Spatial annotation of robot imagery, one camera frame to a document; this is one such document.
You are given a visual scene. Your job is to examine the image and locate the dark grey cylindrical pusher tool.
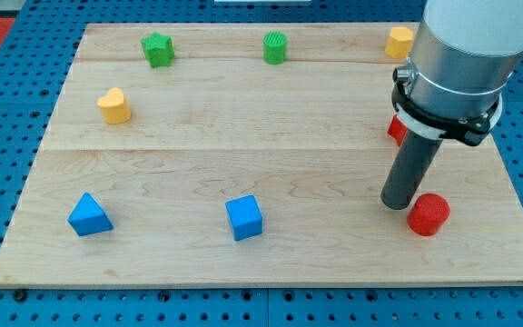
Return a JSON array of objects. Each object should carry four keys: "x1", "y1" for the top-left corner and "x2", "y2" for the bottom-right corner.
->
[{"x1": 380, "y1": 130, "x2": 442, "y2": 210}]

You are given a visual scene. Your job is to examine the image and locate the yellow heart block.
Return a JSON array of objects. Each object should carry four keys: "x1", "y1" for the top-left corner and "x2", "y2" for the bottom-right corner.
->
[{"x1": 96, "y1": 87, "x2": 132, "y2": 124}]

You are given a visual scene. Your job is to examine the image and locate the red cylinder block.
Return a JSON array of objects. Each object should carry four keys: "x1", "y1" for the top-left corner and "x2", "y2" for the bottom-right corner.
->
[{"x1": 407, "y1": 193, "x2": 450, "y2": 236}]

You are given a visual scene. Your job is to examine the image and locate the green star block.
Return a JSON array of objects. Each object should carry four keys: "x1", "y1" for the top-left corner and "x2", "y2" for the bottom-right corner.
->
[{"x1": 141, "y1": 33, "x2": 174, "y2": 68}]

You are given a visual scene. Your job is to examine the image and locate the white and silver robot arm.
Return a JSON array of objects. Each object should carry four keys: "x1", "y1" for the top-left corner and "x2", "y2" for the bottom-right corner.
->
[{"x1": 391, "y1": 0, "x2": 523, "y2": 146}]

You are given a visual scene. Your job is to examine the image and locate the red block behind tool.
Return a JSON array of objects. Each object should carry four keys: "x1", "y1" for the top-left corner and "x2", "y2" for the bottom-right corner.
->
[{"x1": 387, "y1": 114, "x2": 408, "y2": 147}]

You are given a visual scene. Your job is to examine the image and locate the yellow hexagon block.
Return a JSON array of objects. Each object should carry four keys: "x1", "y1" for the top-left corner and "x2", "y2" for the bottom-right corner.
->
[{"x1": 384, "y1": 26, "x2": 415, "y2": 59}]

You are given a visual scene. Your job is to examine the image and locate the blue triangle block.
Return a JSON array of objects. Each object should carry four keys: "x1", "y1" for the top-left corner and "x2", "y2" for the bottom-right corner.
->
[{"x1": 67, "y1": 193, "x2": 113, "y2": 236}]

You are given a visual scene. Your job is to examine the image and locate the green cylinder block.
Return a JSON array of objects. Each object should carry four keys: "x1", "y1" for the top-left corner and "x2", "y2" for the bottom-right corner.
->
[{"x1": 262, "y1": 31, "x2": 288, "y2": 64}]

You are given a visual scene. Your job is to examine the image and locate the blue cube block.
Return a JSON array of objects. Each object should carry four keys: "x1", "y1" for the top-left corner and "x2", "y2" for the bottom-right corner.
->
[{"x1": 225, "y1": 195, "x2": 263, "y2": 242}]

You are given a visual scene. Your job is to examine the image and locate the wooden board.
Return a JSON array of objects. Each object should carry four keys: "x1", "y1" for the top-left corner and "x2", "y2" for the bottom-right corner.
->
[{"x1": 0, "y1": 23, "x2": 523, "y2": 290}]

